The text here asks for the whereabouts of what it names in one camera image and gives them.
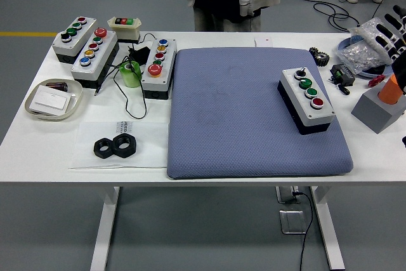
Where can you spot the cream three-button switch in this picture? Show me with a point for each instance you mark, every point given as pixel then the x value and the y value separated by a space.
pixel 125 31

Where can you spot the white wall switch plate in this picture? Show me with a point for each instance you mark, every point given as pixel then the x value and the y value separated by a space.
pixel 50 100

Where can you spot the blue-grey textured mat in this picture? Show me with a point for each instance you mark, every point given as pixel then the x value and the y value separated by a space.
pixel 234 112

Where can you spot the grey four-button control box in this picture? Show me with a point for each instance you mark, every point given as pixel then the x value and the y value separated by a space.
pixel 309 99
pixel 74 41

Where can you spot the clear printed plastic bag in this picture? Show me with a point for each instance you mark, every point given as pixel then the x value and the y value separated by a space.
pixel 149 144

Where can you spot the black power adapter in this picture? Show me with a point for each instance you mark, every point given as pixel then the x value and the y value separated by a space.
pixel 141 53

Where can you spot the black module green terminal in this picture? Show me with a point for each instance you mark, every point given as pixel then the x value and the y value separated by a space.
pixel 344 75

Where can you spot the grey block holder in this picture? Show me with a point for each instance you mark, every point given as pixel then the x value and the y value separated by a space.
pixel 374 112

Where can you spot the green tape roll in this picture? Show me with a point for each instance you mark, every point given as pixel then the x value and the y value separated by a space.
pixel 130 75

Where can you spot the grey five-button control box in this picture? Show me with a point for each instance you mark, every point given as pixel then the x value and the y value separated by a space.
pixel 95 61
pixel 158 80

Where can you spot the bubble wrap bag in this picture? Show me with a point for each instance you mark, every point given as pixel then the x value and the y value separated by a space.
pixel 368 30

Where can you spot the small black plug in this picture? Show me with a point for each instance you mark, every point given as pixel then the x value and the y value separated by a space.
pixel 344 89

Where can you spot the black metal gear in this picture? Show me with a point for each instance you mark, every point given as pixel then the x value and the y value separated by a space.
pixel 319 58

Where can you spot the white table leg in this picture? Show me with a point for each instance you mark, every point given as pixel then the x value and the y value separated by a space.
pixel 330 229
pixel 104 229

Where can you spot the clear bag of metal parts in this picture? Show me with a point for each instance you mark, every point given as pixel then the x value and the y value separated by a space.
pixel 358 56

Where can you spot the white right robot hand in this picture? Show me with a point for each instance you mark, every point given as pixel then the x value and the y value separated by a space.
pixel 396 34

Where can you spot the beige shallow tray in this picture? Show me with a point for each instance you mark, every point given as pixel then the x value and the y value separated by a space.
pixel 74 99

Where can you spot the dark small cylinder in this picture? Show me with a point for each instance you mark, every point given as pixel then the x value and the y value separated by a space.
pixel 57 86

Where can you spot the red clip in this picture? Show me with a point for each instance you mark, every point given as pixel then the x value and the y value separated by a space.
pixel 375 81

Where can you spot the black hex nut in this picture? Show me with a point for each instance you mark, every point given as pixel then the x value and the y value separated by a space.
pixel 131 147
pixel 101 152

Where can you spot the metal floor socket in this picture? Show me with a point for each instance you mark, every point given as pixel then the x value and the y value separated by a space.
pixel 292 221

